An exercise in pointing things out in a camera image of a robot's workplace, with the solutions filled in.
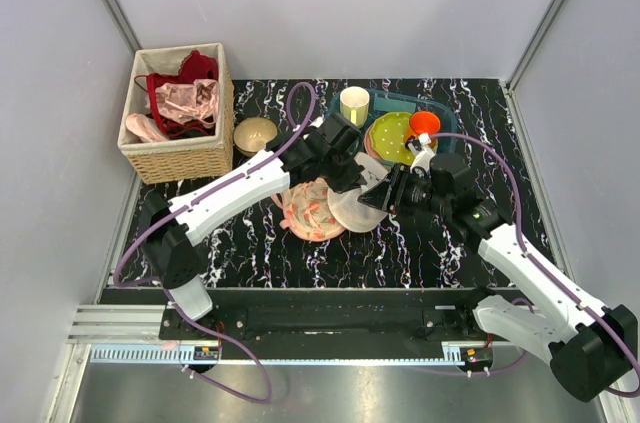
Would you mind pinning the red lace bra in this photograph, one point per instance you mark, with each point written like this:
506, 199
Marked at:
195, 66

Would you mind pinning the orange mug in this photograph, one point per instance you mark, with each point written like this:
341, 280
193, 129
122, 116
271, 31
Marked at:
421, 122

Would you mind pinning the cream ceramic cup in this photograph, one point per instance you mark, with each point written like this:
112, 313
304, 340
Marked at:
354, 105

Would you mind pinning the pink satin garment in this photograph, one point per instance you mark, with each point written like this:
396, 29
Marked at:
180, 111

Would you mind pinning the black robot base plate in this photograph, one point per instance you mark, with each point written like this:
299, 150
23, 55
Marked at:
414, 313

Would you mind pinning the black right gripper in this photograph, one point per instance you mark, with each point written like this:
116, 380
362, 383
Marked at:
388, 194

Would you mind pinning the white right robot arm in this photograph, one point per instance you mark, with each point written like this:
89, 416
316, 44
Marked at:
587, 345

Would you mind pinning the pink plate under green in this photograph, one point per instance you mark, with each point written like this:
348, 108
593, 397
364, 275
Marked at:
370, 148

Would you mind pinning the teal plastic dish tray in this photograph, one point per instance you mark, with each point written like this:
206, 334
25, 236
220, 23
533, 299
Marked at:
381, 103

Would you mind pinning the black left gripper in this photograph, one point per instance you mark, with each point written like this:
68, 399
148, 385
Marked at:
352, 179

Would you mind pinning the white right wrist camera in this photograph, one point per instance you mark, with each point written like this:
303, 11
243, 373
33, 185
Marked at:
420, 147

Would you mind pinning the aluminium frame rail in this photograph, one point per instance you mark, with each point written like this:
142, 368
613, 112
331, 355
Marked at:
159, 333

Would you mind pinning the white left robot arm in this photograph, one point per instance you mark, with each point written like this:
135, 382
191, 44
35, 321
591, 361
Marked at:
179, 225

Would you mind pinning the green polka dot plate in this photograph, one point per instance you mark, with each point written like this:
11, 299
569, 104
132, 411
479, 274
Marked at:
396, 122

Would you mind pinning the beige ceramic bowl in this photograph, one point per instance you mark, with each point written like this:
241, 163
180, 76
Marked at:
252, 134

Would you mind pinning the wicker laundry basket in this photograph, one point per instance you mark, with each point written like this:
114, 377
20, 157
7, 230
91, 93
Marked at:
188, 158

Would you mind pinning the white mesh cylindrical laundry bag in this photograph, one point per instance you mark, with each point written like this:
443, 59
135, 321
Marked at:
345, 207

